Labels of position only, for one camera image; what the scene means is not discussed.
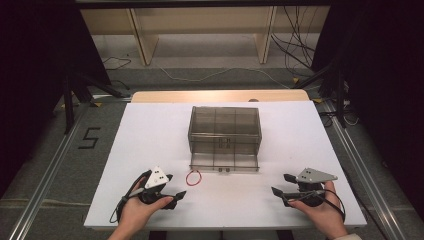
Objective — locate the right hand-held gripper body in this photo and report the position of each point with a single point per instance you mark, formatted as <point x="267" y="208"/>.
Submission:
<point x="311" y="176"/>

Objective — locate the black tripod stand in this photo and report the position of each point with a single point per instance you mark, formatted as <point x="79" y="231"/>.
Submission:
<point x="69" y="106"/>
<point x="340" y="100"/>

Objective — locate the black curtain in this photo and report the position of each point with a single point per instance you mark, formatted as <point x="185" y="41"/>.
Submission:
<point x="36" y="66"/>
<point x="383" y="83"/>

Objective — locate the person's right hand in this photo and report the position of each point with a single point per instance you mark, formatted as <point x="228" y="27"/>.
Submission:
<point x="320" y="213"/>

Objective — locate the yellow tape piece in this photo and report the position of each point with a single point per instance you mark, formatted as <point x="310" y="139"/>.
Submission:
<point x="97" y="104"/>
<point x="317" y="100"/>
<point x="296" y="80"/>

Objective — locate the red rubber band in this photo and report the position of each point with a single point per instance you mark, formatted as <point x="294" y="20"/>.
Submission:
<point x="187" y="179"/>

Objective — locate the person's left hand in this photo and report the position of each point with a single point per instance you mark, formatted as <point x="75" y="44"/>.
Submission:
<point x="136" y="210"/>

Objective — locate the aluminium floor rail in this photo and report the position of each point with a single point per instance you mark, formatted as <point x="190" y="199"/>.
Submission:
<point x="363" y="173"/>
<point x="43" y="186"/>

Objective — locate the transparent grey drawer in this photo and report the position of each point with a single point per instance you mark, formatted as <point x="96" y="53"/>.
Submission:
<point x="224" y="161"/>

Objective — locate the transparent grey drawer cabinet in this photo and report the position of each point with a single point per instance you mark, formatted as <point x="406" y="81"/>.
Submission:
<point x="224" y="124"/>

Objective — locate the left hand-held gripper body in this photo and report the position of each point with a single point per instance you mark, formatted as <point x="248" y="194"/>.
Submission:
<point x="156" y="176"/>

